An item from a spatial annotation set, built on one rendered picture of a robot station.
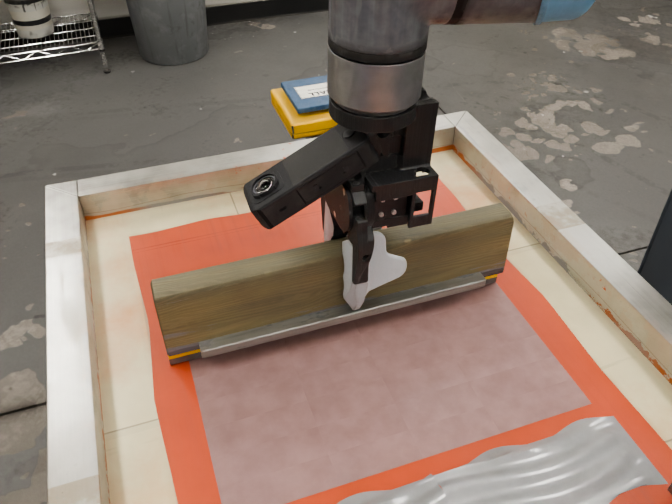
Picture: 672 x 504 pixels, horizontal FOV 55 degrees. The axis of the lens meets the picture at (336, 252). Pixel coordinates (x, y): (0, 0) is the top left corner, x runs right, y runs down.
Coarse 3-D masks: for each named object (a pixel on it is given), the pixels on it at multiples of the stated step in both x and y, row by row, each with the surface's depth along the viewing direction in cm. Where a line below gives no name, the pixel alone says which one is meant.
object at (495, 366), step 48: (480, 288) 70; (528, 288) 70; (384, 336) 65; (432, 336) 65; (480, 336) 65; (528, 336) 65; (432, 384) 60; (480, 384) 60; (528, 384) 60; (576, 384) 60; (432, 432) 56; (480, 432) 56; (528, 432) 56
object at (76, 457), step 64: (448, 128) 90; (64, 192) 78; (128, 192) 79; (192, 192) 82; (512, 192) 79; (64, 256) 69; (576, 256) 70; (64, 320) 62; (640, 320) 62; (64, 384) 56; (64, 448) 51
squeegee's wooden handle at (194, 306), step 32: (448, 224) 63; (480, 224) 63; (512, 224) 64; (256, 256) 59; (288, 256) 59; (320, 256) 59; (416, 256) 62; (448, 256) 64; (480, 256) 66; (160, 288) 56; (192, 288) 56; (224, 288) 57; (256, 288) 58; (288, 288) 59; (320, 288) 61; (384, 288) 64; (160, 320) 57; (192, 320) 58; (224, 320) 59; (256, 320) 60
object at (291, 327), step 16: (480, 272) 67; (416, 288) 65; (432, 288) 65; (448, 288) 65; (464, 288) 66; (368, 304) 63; (384, 304) 63; (400, 304) 64; (288, 320) 62; (304, 320) 62; (320, 320) 62; (336, 320) 62; (224, 336) 60; (240, 336) 60; (256, 336) 60; (272, 336) 61; (288, 336) 61; (208, 352) 59; (224, 352) 60
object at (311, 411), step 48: (144, 240) 77; (192, 240) 77; (240, 240) 77; (288, 240) 77; (144, 288) 70; (336, 336) 65; (192, 384) 60; (240, 384) 60; (288, 384) 60; (336, 384) 60; (384, 384) 60; (192, 432) 56; (240, 432) 56; (288, 432) 56; (336, 432) 56; (384, 432) 56; (192, 480) 53; (240, 480) 53; (288, 480) 53; (336, 480) 53; (384, 480) 53
